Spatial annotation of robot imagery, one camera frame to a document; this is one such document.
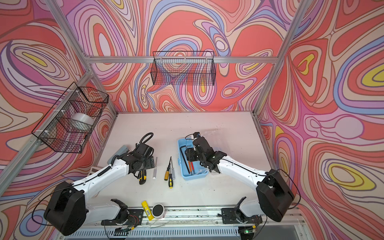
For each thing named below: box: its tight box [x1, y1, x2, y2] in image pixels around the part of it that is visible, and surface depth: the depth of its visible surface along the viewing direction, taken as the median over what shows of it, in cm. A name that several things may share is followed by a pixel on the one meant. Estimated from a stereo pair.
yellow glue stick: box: [141, 200, 155, 221], surface depth 75 cm
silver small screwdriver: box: [171, 164, 176, 181], surface depth 88 cm
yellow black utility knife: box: [138, 170, 147, 185], surface depth 88 cm
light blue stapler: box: [107, 145, 128, 165], surface depth 94 cm
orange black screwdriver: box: [164, 156, 172, 181], surface depth 88 cm
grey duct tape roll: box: [70, 112, 95, 126], surface depth 75 cm
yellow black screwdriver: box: [168, 164, 174, 189], surface depth 85 cm
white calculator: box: [87, 166, 102, 177], surface depth 88 cm
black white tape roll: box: [151, 203, 166, 219], surface depth 73 cm
